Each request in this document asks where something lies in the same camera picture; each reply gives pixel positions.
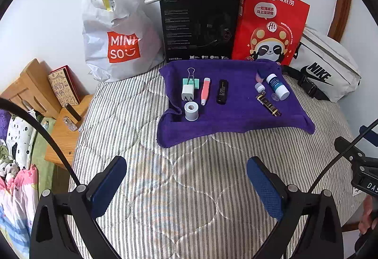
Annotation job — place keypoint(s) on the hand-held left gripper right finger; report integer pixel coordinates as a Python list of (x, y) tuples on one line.
[(265, 188)]

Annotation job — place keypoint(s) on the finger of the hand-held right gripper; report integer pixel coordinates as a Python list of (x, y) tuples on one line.
[(348, 148), (369, 136)]

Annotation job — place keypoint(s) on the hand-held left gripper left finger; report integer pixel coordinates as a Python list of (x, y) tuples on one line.
[(109, 185)]

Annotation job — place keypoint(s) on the black and gold tube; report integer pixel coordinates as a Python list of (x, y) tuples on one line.
[(269, 104)]

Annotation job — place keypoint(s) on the small clear cap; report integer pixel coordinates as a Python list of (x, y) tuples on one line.
[(276, 97)]

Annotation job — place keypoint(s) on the blue and white bottle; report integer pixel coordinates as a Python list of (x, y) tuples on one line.
[(277, 86)]

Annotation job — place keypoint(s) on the white usb night light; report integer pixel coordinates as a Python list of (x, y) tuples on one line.
[(260, 88)]

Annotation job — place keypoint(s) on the black tube with script print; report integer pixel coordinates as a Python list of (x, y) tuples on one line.
[(222, 92)]

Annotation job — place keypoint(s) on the white tape roll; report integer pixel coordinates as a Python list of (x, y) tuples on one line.
[(192, 112)]

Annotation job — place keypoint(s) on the small blue bottle pink cap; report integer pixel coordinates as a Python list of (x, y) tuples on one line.
[(261, 75)]

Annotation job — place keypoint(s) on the pink pen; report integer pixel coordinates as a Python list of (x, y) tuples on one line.
[(205, 90)]

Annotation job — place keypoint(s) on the white charger plug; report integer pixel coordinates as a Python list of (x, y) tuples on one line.
[(187, 94)]

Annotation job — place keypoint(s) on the green binder clip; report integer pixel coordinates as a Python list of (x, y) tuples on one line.
[(190, 78)]

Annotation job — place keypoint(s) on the person's right hand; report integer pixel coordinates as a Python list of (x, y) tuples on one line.
[(369, 216)]

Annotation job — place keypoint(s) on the purple towel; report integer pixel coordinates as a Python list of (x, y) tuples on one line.
[(236, 123)]

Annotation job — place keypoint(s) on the green cloth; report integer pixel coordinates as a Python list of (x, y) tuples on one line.
[(44, 152)]

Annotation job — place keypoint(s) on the small glass bottle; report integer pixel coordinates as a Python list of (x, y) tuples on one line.
[(70, 123)]

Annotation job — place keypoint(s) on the small black stick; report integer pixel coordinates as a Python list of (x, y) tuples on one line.
[(73, 112)]

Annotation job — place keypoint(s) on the white waist bag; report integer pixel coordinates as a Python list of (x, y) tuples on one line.
[(327, 64)]

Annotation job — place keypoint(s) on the pink cartoon blanket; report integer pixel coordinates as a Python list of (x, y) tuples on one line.
[(14, 211)]

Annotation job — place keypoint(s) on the white floral cloth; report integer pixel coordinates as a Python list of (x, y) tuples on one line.
[(20, 140)]

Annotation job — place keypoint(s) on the patterned book box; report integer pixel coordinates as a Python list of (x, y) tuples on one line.
[(63, 87)]

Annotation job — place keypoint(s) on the purple plush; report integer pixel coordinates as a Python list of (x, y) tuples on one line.
[(4, 123)]

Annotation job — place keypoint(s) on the brown wooden headboard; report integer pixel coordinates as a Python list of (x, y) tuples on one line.
[(341, 5)]

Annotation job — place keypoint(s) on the red paper bag with panda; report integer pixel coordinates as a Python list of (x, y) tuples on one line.
[(265, 28)]

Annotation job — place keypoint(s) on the white plastic shopping bag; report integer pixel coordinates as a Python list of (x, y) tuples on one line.
[(118, 19)]

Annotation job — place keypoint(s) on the black headphone box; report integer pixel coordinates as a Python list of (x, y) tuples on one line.
[(195, 28)]

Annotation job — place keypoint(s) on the wooden bed frame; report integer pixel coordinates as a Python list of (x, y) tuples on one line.
[(29, 84)]

